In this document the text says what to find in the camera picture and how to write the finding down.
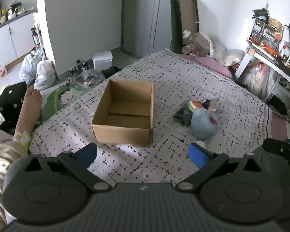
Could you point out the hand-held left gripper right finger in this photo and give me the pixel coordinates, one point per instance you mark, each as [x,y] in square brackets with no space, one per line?
[199,156]

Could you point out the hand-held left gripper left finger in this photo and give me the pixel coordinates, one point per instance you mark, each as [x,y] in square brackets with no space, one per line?
[87,156]

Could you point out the blue plush toy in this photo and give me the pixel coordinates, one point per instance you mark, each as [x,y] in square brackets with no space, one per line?
[203,123]

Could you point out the dark item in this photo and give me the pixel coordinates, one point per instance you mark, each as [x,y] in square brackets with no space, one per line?
[182,116]

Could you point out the brown cardboard box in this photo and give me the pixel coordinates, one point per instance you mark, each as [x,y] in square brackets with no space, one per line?
[125,135]

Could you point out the watermelon slice plush toy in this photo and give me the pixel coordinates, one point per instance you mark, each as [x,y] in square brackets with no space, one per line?
[194,105]

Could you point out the small clear bag with print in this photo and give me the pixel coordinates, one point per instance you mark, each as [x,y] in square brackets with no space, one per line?
[215,117]

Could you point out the green cartoon rug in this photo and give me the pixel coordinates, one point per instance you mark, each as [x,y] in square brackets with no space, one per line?
[60,99]

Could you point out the person's bare leg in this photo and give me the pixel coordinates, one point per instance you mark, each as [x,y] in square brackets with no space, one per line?
[29,111]

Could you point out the clear plastic bag with clutter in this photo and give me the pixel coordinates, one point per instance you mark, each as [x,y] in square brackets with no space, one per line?
[89,78]

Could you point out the person's beige patterned clothing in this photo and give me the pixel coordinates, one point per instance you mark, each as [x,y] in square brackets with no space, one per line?
[0,164]

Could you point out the black tripod gear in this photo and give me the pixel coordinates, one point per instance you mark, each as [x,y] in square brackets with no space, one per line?
[77,69]

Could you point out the pink pillow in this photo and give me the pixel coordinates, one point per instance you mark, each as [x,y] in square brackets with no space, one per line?
[212,65]

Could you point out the black polka dot cloth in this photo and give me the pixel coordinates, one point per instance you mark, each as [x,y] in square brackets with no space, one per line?
[11,101]

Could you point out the white foam box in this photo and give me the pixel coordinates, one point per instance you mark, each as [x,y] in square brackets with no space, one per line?
[102,60]

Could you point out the white desk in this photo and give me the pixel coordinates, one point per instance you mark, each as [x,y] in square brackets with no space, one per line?
[273,62]

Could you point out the white crumpled bag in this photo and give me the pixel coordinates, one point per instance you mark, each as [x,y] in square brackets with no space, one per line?
[232,56]

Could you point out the paper cup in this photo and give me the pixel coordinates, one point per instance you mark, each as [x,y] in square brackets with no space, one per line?
[186,49]

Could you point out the clear plastic bottle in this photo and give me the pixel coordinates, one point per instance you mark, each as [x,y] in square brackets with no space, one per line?
[188,36]

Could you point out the white desktop drawer organizer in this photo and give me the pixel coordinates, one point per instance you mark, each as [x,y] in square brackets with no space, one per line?
[263,33]

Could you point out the white trolley rack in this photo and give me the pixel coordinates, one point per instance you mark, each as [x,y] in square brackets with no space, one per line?
[38,36]

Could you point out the black folded board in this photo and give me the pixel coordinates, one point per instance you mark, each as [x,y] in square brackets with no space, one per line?
[183,21]

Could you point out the woven basket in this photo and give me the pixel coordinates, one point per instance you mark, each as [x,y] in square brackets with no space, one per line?
[275,24]

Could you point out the grey door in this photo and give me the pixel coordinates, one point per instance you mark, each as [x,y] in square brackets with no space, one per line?
[140,17]

